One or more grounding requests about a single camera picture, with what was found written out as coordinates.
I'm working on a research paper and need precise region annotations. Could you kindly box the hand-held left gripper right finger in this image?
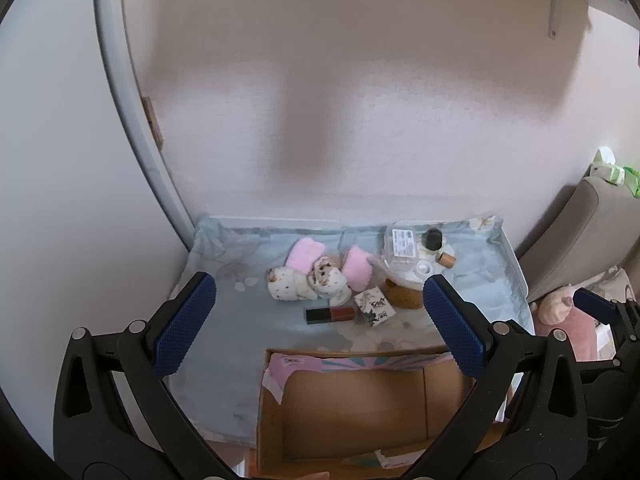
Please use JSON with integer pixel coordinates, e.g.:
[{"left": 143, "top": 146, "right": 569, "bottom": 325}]
[{"left": 400, "top": 274, "right": 589, "bottom": 480}]

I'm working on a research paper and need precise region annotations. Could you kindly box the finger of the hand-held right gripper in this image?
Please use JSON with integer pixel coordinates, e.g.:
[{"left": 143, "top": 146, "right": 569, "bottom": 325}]
[{"left": 573, "top": 287, "right": 640, "bottom": 361}]

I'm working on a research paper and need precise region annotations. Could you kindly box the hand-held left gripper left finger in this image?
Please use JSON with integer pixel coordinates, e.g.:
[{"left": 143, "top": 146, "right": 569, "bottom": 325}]
[{"left": 52, "top": 271, "right": 238, "bottom": 480}]

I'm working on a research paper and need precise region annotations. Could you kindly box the brown round plush pouch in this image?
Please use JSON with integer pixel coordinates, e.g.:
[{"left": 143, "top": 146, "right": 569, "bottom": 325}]
[{"left": 384, "top": 277, "right": 426, "bottom": 309}]

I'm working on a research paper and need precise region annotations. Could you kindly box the pink fluffy sock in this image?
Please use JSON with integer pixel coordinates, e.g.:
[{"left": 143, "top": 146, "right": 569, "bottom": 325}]
[
  {"left": 342, "top": 245, "right": 373, "bottom": 293},
  {"left": 285, "top": 237, "right": 323, "bottom": 273}
]

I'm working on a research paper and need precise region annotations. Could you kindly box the white dotted sock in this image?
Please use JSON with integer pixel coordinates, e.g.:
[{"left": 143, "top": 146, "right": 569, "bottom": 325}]
[
  {"left": 307, "top": 255, "right": 351, "bottom": 306},
  {"left": 266, "top": 265, "right": 313, "bottom": 303}
]

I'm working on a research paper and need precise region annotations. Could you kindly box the black and brown lip gloss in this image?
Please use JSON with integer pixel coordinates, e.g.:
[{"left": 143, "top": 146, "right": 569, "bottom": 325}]
[{"left": 305, "top": 305, "right": 357, "bottom": 325}]

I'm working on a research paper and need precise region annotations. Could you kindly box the cardboard box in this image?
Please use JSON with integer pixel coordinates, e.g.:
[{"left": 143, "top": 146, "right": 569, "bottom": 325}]
[{"left": 248, "top": 345, "right": 511, "bottom": 480}]

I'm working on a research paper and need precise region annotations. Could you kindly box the white desktop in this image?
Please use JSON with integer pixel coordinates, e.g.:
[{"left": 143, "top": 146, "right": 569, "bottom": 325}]
[{"left": 190, "top": 214, "right": 532, "bottom": 306}]

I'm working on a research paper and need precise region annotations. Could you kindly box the pink plush toy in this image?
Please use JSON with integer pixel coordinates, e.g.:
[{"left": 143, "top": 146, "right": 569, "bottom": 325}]
[{"left": 530, "top": 284, "right": 601, "bottom": 361}]

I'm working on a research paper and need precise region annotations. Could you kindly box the blue floral tablecloth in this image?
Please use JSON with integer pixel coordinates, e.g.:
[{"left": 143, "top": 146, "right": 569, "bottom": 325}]
[{"left": 167, "top": 214, "right": 536, "bottom": 446}]

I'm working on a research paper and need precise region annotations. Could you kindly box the beige chair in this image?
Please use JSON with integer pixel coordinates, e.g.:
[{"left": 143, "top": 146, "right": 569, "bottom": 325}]
[{"left": 515, "top": 175, "right": 640, "bottom": 306}]

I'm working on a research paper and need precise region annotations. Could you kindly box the small white patterned box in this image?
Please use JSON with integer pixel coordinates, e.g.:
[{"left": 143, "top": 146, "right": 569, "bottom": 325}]
[{"left": 354, "top": 285, "right": 396, "bottom": 328}]

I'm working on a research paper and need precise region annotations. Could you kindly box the clear plastic box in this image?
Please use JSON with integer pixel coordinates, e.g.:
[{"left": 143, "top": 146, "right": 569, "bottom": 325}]
[{"left": 382, "top": 226, "right": 426, "bottom": 273}]

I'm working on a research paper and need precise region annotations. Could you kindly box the green and white packet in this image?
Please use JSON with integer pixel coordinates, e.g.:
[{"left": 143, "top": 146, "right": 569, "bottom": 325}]
[{"left": 592, "top": 147, "right": 626, "bottom": 186}]

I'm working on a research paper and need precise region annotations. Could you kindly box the small wooden block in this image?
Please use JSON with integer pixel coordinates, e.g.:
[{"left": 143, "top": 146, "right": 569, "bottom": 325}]
[{"left": 141, "top": 96, "right": 163, "bottom": 148}]

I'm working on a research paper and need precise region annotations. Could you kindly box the grey curved frame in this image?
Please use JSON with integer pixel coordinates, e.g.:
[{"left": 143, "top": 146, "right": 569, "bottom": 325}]
[{"left": 92, "top": 0, "right": 196, "bottom": 251}]

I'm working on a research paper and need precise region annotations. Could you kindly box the white shelf bracket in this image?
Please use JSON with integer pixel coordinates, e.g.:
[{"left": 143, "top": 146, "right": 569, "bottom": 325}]
[{"left": 547, "top": 0, "right": 591, "bottom": 41}]

